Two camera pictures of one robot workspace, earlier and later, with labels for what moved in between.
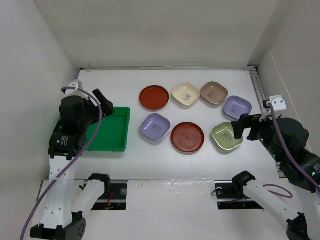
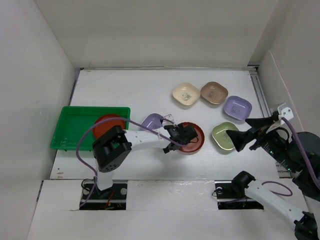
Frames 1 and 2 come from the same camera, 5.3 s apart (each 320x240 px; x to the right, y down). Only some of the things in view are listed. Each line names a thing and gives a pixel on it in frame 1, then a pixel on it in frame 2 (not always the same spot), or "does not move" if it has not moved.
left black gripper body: [92, 116] to [178, 127]
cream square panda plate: [186, 93] does not move
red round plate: [187, 137] does not move
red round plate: [154, 97] to [99, 129]
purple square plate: [236, 106] does not move
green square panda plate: [223, 134] does not move
